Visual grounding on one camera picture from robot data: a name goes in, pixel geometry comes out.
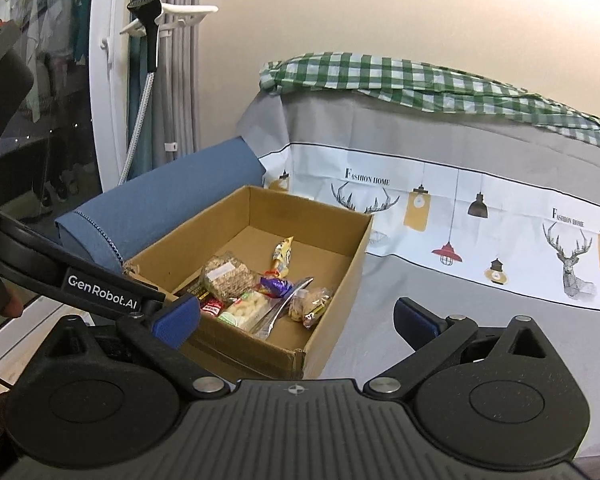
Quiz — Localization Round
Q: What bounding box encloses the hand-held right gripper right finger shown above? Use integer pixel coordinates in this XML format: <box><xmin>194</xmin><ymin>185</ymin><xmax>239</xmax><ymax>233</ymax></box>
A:
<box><xmin>363</xmin><ymin>296</ymin><xmax>549</xmax><ymax>401</ymax></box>

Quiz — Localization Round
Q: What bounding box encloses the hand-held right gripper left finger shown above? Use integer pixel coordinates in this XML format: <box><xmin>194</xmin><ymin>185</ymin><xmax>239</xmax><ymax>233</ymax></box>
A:
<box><xmin>44</xmin><ymin>294</ymin><xmax>231</xmax><ymax>401</ymax></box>

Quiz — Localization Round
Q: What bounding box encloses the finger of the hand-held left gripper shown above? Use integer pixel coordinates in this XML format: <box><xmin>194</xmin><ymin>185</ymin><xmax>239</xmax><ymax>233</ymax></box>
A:
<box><xmin>152</xmin><ymin>281</ymin><xmax>204</xmax><ymax>306</ymax></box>

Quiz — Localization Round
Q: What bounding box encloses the clear peanut brittle packet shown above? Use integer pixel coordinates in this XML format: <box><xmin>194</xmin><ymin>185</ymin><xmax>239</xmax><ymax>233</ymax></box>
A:
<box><xmin>199</xmin><ymin>253</ymin><xmax>259</xmax><ymax>304</ymax></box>

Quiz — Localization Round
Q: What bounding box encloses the pale rice crisp bar packet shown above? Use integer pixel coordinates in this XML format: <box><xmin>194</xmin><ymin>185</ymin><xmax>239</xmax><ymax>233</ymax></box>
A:
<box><xmin>217</xmin><ymin>290</ymin><xmax>272</xmax><ymax>334</ymax></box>

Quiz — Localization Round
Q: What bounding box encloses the purple snack packet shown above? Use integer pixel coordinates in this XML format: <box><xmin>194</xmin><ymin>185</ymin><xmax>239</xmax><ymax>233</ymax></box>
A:
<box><xmin>258</xmin><ymin>274</ymin><xmax>294</xmax><ymax>300</ymax></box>

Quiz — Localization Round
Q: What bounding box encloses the silver foil snack packet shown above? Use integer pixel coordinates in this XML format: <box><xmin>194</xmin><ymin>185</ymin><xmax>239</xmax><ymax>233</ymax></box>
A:
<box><xmin>252</xmin><ymin>276</ymin><xmax>315</xmax><ymax>340</ymax></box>

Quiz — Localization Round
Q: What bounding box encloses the yellow snack bar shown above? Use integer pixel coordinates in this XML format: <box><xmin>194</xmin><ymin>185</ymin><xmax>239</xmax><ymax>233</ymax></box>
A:
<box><xmin>271</xmin><ymin>236</ymin><xmax>295</xmax><ymax>279</ymax></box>

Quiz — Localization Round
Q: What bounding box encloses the clear red-ended candy packet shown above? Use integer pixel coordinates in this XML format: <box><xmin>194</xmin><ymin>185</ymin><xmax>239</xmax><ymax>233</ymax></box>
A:
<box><xmin>287</xmin><ymin>285</ymin><xmax>335</xmax><ymax>330</ymax></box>

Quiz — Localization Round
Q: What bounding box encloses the cardboard box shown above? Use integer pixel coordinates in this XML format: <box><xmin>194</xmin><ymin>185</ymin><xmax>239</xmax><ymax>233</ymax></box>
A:
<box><xmin>122</xmin><ymin>184</ymin><xmax>376</xmax><ymax>382</ymax></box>

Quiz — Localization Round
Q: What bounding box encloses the person's left hand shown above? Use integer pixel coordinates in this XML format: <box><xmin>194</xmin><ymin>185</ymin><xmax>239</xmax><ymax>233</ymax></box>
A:
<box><xmin>0</xmin><ymin>287</ymin><xmax>25</xmax><ymax>361</ymax></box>

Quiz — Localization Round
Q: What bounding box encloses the blue bolster pillow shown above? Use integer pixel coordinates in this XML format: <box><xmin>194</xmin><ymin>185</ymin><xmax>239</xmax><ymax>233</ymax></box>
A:
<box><xmin>54</xmin><ymin>137</ymin><xmax>266</xmax><ymax>274</ymax></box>

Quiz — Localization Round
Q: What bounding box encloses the grey curtain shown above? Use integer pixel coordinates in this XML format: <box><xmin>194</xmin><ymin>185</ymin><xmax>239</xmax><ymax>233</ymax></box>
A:
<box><xmin>129</xmin><ymin>0</ymin><xmax>204</xmax><ymax>172</ymax></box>

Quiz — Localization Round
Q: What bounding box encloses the green checked cloth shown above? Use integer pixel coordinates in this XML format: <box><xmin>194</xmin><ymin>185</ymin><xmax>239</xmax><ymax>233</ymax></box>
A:
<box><xmin>258</xmin><ymin>52</ymin><xmax>600</xmax><ymax>154</ymax></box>

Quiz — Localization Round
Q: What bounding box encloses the white door frame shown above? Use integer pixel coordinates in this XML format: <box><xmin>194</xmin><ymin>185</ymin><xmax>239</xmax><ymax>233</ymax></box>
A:
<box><xmin>88</xmin><ymin>0</ymin><xmax>132</xmax><ymax>197</ymax></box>

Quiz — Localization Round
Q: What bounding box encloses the garment steamer with hose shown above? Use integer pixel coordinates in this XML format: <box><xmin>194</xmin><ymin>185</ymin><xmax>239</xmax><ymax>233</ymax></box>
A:
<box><xmin>116</xmin><ymin>0</ymin><xmax>163</xmax><ymax>187</ymax></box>

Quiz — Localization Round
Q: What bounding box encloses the white wall hanger bracket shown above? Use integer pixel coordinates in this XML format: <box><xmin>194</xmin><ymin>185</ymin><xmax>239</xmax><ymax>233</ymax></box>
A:
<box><xmin>99</xmin><ymin>3</ymin><xmax>220</xmax><ymax>67</ymax></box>

